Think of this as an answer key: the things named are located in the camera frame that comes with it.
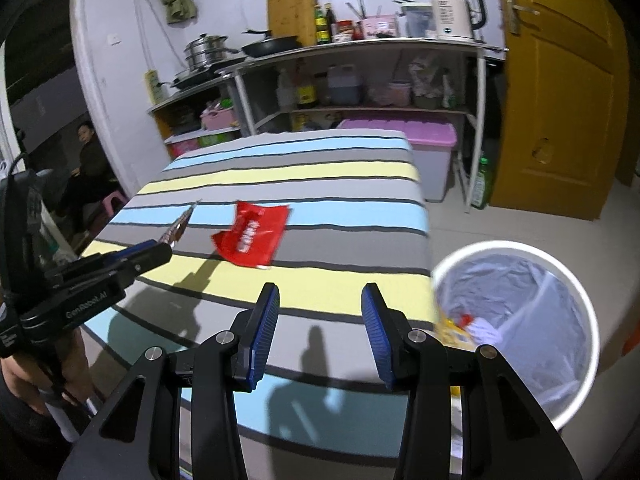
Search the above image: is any white plastic bag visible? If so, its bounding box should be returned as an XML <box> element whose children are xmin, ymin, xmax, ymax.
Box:
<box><xmin>410</xmin><ymin>57</ymin><xmax>458</xmax><ymax>109</ymax></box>

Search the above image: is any person's left forearm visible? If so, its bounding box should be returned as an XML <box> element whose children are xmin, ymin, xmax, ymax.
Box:
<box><xmin>0</xmin><ymin>397</ymin><xmax>76</xmax><ymax>480</ymax></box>

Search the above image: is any clear blender jug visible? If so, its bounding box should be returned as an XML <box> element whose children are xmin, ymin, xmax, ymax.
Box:
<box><xmin>400</xmin><ymin>2</ymin><xmax>435</xmax><ymax>38</ymax></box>

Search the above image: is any grey plastic jug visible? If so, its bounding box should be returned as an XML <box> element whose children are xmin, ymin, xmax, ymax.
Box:
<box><xmin>327</xmin><ymin>64</ymin><xmax>364</xmax><ymax>106</ymax></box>

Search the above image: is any pink stool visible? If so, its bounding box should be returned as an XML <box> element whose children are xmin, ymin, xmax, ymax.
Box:
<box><xmin>87</xmin><ymin>191</ymin><xmax>128</xmax><ymax>226</ymax></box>

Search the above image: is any black frying pan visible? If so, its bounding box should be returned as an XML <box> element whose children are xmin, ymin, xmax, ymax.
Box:
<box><xmin>241</xmin><ymin>30</ymin><xmax>303</xmax><ymax>58</ymax></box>

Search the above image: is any pink container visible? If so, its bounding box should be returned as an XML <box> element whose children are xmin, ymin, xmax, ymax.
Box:
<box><xmin>385</xmin><ymin>80</ymin><xmax>412</xmax><ymax>106</ymax></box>

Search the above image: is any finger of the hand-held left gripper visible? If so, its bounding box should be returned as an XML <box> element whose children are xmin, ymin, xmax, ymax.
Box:
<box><xmin>47</xmin><ymin>244</ymin><xmax>172</xmax><ymax>287</ymax></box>
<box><xmin>75</xmin><ymin>240</ymin><xmax>158</xmax><ymax>272</ymax></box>

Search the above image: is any pink basket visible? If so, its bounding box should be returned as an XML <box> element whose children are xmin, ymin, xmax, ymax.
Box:
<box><xmin>201</xmin><ymin>105</ymin><xmax>237</xmax><ymax>132</ymax></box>

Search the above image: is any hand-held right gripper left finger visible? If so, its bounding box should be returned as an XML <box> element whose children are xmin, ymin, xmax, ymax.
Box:
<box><xmin>57</xmin><ymin>282</ymin><xmax>281</xmax><ymax>480</ymax></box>

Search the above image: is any steel steamer pot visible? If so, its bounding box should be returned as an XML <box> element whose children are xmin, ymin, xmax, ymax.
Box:
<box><xmin>184</xmin><ymin>34</ymin><xmax>240</xmax><ymax>70</ymax></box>

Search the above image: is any low wooden cabinet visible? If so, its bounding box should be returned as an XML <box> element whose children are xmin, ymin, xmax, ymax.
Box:
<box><xmin>146</xmin><ymin>72</ymin><xmax>246</xmax><ymax>158</ymax></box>

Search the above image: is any brown striped wrapper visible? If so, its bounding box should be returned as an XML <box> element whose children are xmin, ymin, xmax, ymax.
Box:
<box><xmin>159</xmin><ymin>200</ymin><xmax>203</xmax><ymax>247</ymax></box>

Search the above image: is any white electric kettle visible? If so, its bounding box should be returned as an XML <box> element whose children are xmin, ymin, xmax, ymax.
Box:
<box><xmin>429</xmin><ymin>0</ymin><xmax>488</xmax><ymax>42</ymax></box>

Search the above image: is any white plastic bottle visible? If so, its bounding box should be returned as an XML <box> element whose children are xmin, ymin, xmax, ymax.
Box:
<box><xmin>276</xmin><ymin>67</ymin><xmax>298</xmax><ymax>110</ymax></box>

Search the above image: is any white shelf rack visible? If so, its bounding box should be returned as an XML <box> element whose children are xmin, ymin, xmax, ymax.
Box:
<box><xmin>232</xmin><ymin>37</ymin><xmax>508</xmax><ymax>213</ymax></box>

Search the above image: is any person's left hand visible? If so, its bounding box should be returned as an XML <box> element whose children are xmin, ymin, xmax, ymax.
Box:
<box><xmin>0</xmin><ymin>332</ymin><xmax>98</xmax><ymax>417</ymax></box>

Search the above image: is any wooden cutting board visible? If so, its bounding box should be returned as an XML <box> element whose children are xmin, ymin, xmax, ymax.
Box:
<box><xmin>266</xmin><ymin>0</ymin><xmax>318</xmax><ymax>47</ymax></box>

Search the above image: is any green plastic bottle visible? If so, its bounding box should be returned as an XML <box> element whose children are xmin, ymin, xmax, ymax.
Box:
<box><xmin>470</xmin><ymin>152</ymin><xmax>496</xmax><ymax>211</ymax></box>

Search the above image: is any yellow wooden door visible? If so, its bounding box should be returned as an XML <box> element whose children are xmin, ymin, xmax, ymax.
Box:
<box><xmin>490</xmin><ymin>0</ymin><xmax>631</xmax><ymax>222</ymax></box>

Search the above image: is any yellow wrapper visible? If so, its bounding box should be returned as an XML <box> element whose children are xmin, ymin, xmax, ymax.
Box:
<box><xmin>434</xmin><ymin>310</ymin><xmax>478</xmax><ymax>356</ymax></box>

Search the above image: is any white bin with plastic liner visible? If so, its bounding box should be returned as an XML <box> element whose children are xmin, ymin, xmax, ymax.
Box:
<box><xmin>431</xmin><ymin>240</ymin><xmax>600</xmax><ymax>431</ymax></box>

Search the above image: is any black wok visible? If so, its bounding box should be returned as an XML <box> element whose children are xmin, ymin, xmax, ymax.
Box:
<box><xmin>172</xmin><ymin>72</ymin><xmax>221</xmax><ymax>91</ymax></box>

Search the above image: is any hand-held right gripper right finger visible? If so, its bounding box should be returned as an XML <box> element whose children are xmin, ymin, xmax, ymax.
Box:
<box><xmin>361</xmin><ymin>282</ymin><xmax>583</xmax><ymax>480</ymax></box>

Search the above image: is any striped tablecloth table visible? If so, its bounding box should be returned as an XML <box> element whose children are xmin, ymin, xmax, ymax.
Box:
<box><xmin>80</xmin><ymin>129</ymin><xmax>453</xmax><ymax>476</ymax></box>

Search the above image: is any storage box with pink lid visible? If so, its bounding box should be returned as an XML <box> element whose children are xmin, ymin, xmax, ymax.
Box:
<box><xmin>336</xmin><ymin>117</ymin><xmax>458</xmax><ymax>203</ymax></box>

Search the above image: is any oil bottle with yellow label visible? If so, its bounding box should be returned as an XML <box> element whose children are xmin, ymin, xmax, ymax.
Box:
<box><xmin>295</xmin><ymin>60</ymin><xmax>318</xmax><ymax>109</ymax></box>

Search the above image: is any red wrapper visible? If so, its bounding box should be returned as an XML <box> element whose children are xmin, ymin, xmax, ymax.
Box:
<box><xmin>210</xmin><ymin>201</ymin><xmax>292</xmax><ymax>268</ymax></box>

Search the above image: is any metal door handle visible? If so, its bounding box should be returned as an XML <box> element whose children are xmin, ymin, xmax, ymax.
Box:
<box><xmin>504</xmin><ymin>0</ymin><xmax>541</xmax><ymax>36</ymax></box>

